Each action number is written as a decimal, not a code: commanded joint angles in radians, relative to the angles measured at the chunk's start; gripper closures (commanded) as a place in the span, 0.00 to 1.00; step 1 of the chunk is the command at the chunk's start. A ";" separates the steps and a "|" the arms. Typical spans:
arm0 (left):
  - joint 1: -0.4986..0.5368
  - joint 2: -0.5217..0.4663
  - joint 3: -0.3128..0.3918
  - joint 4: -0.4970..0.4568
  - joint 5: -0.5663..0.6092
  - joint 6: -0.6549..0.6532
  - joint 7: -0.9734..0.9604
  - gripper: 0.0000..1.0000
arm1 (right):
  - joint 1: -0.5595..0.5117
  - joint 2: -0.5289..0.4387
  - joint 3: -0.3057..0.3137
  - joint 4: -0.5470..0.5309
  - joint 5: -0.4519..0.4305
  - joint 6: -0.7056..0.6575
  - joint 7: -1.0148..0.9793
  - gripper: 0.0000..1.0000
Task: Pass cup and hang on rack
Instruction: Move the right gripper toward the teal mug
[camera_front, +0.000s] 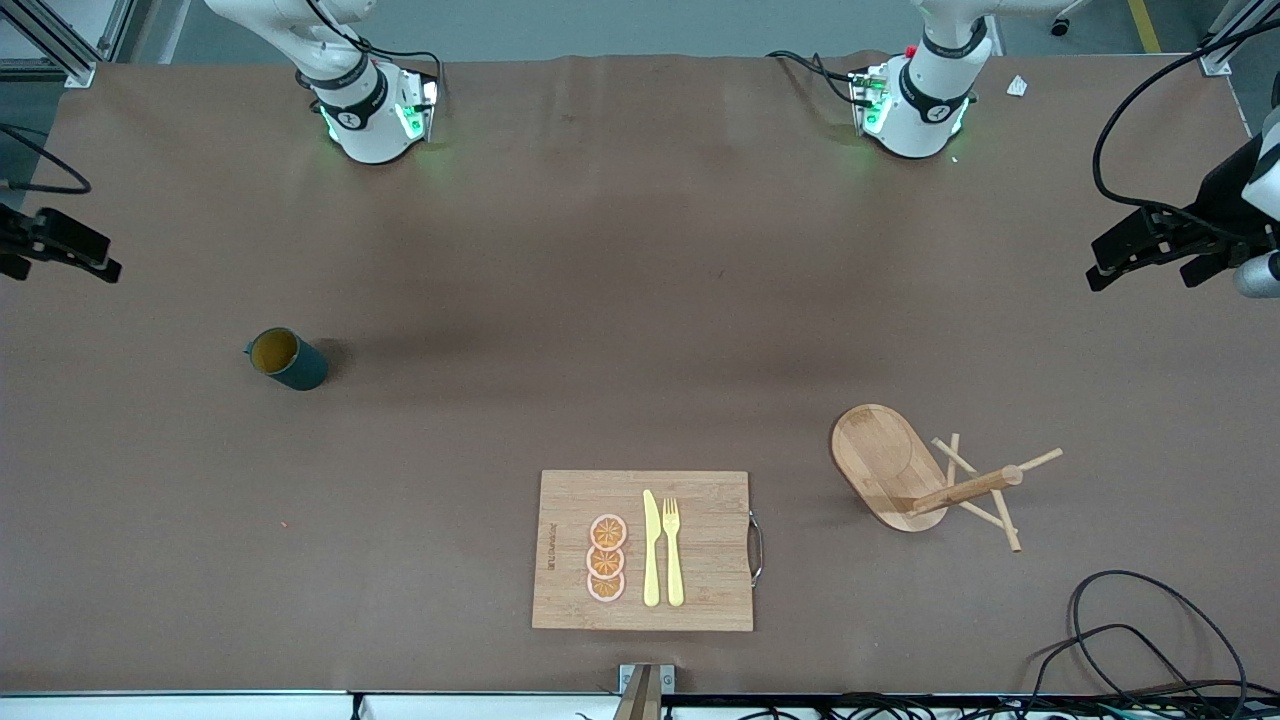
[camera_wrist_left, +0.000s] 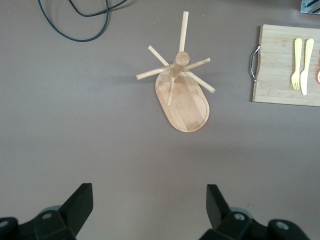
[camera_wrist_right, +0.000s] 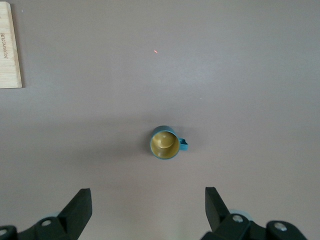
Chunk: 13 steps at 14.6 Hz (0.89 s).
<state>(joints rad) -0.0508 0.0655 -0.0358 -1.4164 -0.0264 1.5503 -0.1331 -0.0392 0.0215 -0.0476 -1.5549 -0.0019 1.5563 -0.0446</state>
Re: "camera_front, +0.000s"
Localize black right arm base cable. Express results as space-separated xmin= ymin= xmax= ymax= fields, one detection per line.
xmin=300 ymin=0 xmax=447 ymax=98

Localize black looped cable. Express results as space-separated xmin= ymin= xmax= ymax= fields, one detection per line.
xmin=1068 ymin=570 xmax=1251 ymax=720
xmin=1020 ymin=625 xmax=1201 ymax=720

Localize aluminium frame profile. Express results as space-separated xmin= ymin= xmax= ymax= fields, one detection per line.
xmin=1197 ymin=0 xmax=1280 ymax=77
xmin=0 ymin=0 xmax=98 ymax=89
xmin=100 ymin=0 xmax=137 ymax=61

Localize dark green cup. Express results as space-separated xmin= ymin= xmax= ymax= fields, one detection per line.
xmin=244 ymin=327 xmax=330 ymax=392

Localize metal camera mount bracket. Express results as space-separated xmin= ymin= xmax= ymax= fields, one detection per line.
xmin=612 ymin=663 xmax=676 ymax=720

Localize wooden cup rack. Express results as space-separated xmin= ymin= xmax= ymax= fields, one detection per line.
xmin=829 ymin=403 xmax=1064 ymax=554

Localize black arm base cable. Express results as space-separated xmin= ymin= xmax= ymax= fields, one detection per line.
xmin=300 ymin=0 xmax=447 ymax=98
xmin=767 ymin=50 xmax=863 ymax=107

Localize bamboo cutting board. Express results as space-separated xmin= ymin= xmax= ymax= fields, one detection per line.
xmin=531 ymin=470 xmax=765 ymax=633

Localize black left arm base cable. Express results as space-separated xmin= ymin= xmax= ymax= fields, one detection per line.
xmin=767 ymin=50 xmax=863 ymax=107

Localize yellow plastic knife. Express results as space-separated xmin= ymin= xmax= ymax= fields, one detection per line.
xmin=642 ymin=489 xmax=662 ymax=608

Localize brown table cover mat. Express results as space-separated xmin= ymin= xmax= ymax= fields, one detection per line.
xmin=0 ymin=50 xmax=1280 ymax=697

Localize yellow plastic fork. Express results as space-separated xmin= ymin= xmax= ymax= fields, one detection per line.
xmin=662 ymin=497 xmax=686 ymax=608

